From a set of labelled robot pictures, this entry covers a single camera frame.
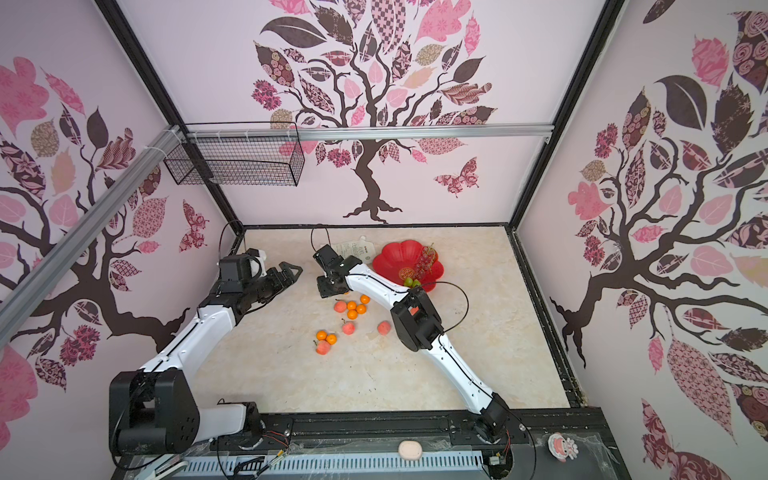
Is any pink fake peach middle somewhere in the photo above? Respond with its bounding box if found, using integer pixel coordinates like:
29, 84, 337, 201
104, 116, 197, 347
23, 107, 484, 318
342, 321, 356, 335

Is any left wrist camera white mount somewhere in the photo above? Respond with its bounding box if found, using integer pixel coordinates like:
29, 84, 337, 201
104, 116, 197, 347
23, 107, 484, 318
245, 248, 266, 278

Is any white stapler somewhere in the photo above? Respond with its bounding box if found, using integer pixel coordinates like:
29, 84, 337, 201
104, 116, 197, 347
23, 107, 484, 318
134, 460, 188, 480

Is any aluminium rail back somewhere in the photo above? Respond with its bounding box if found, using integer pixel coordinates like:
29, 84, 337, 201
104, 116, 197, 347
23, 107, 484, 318
185, 122, 554, 142

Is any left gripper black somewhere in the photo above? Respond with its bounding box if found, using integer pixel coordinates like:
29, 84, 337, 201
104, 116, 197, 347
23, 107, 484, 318
243, 261, 302, 303

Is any pink fake peach centre right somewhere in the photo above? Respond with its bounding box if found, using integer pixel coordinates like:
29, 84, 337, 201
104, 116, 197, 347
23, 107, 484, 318
377, 321, 392, 336

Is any pink fake peach bottom left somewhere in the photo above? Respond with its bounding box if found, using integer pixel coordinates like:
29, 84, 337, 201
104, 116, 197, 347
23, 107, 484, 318
315, 340, 332, 355

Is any purple fake grape bunch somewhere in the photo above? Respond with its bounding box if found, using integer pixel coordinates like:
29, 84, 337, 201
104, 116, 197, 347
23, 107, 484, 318
398, 240, 444, 282

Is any aluminium rail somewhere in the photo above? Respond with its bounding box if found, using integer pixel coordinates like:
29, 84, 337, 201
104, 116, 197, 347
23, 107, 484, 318
185, 122, 554, 142
1, 125, 183, 345

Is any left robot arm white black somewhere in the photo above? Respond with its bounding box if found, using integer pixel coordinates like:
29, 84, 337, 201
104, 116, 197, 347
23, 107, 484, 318
108, 249, 303, 457

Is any white slotted cable duct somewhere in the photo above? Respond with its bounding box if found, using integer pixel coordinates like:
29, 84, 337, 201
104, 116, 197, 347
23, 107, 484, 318
168, 451, 487, 479

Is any aluminium rail left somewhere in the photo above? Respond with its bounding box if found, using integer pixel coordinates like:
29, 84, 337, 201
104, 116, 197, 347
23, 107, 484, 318
1, 125, 183, 345

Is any pink round sticker toy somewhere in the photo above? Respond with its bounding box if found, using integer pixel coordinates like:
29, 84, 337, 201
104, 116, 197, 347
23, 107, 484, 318
547, 432, 579, 463

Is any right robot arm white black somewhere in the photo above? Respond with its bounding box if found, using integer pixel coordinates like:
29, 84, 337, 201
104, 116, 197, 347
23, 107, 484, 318
313, 244, 511, 443

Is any red flower-shaped fruit bowl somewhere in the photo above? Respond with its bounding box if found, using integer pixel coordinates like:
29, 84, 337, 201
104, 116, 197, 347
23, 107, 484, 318
372, 240, 445, 292

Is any black wire basket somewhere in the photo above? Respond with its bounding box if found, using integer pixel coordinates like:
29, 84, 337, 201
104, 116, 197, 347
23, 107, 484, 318
164, 120, 305, 187

